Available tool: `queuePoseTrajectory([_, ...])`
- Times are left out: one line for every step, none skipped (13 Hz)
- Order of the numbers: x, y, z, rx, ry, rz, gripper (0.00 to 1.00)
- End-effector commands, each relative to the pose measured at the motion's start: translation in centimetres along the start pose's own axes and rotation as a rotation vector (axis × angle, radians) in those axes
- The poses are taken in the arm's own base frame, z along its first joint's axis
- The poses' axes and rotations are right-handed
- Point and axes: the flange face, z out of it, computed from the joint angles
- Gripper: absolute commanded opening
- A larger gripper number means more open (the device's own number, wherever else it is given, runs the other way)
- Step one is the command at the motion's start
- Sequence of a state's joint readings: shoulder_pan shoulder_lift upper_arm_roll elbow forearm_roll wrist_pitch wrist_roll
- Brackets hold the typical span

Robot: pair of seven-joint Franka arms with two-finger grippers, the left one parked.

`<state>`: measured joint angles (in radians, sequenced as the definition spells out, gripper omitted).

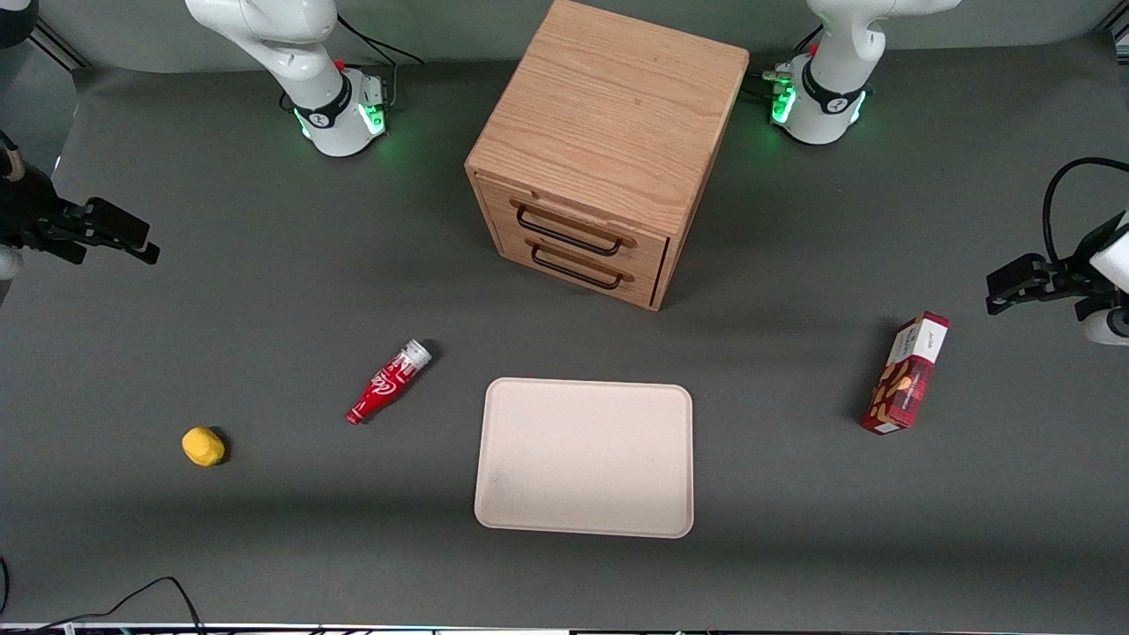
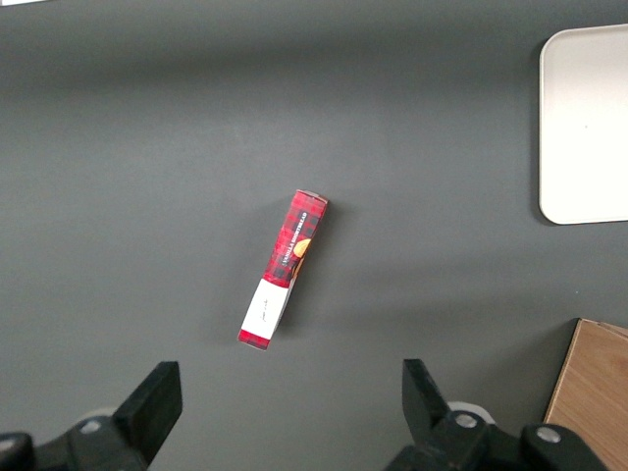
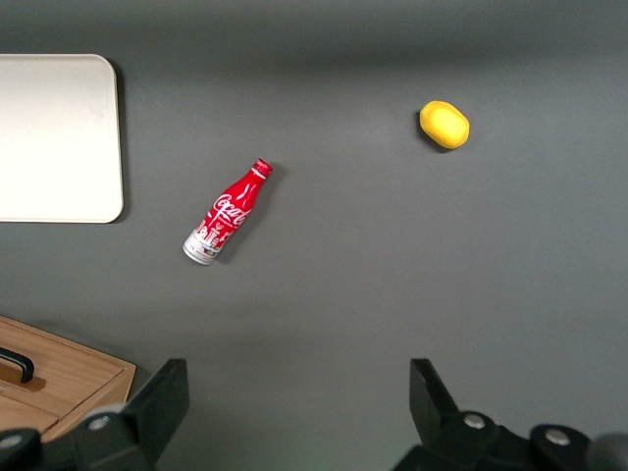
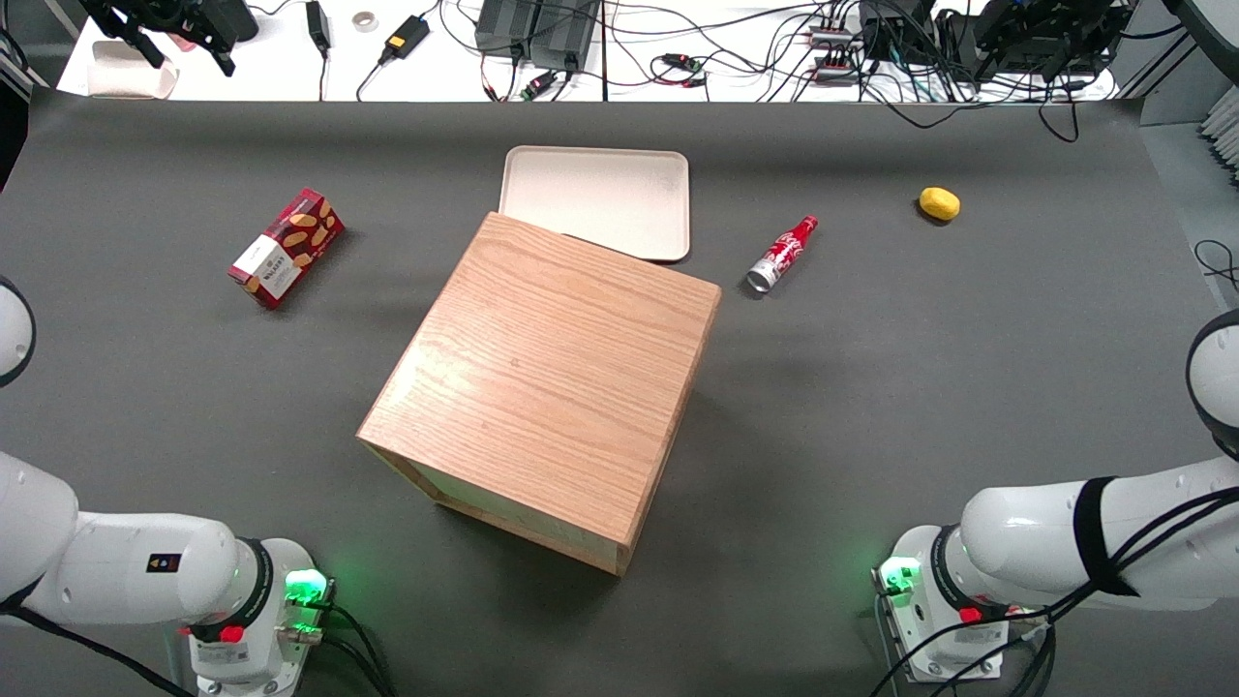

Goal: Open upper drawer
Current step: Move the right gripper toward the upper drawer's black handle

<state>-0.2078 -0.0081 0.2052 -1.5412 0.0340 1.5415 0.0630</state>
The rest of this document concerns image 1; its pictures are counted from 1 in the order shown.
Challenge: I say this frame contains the black frame rail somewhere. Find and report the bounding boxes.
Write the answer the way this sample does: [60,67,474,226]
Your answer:
[34,21,91,71]

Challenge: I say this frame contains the yellow lemon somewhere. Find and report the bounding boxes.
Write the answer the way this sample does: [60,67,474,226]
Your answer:
[182,427,227,467]

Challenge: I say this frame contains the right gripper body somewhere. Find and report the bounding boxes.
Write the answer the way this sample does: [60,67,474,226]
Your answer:
[0,166,86,257]

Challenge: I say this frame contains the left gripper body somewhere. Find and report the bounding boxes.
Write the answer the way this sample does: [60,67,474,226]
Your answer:
[1048,210,1129,303]

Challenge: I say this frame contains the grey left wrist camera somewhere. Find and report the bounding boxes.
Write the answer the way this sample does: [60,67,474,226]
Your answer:
[1082,303,1129,347]

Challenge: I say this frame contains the black metal drawer handle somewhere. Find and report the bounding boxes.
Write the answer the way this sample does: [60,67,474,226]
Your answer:
[530,244,622,291]
[515,205,624,258]

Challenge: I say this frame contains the thin black cable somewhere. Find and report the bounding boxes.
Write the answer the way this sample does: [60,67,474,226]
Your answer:
[0,576,209,635]

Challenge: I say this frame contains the wooden oak drawer cabinet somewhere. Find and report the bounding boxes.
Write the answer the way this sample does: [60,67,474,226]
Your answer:
[465,0,751,311]

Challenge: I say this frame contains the wooden drawer front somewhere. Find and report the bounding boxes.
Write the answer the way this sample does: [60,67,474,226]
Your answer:
[496,225,664,310]
[477,174,669,276]

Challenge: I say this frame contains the beige plastic tray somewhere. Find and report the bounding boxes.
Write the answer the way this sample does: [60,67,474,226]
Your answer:
[474,377,695,540]

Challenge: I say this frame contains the red cola bottle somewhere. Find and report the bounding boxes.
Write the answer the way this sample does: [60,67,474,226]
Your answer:
[346,340,434,427]

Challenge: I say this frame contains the red plaid cookie box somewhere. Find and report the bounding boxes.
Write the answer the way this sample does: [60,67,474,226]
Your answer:
[861,311,952,436]

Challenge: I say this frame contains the black arm base cable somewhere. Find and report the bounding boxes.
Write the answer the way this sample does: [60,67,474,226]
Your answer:
[744,25,823,100]
[335,13,425,113]

